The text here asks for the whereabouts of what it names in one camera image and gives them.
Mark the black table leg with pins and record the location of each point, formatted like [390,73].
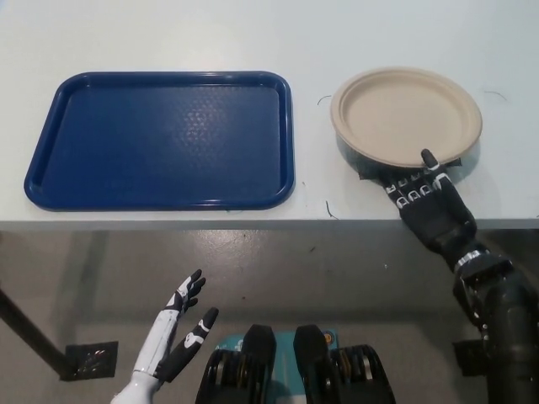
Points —
[29,328]

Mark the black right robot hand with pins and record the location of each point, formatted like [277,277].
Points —
[438,214]

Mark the black table foot plate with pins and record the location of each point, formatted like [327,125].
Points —
[94,357]

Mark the blue plastic tray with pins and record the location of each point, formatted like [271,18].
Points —
[160,139]

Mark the beige paper plate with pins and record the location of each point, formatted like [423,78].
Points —
[404,113]

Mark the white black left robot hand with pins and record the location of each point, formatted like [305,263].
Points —
[153,343]

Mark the grey perforated plastic basket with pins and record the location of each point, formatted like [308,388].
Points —
[349,157]

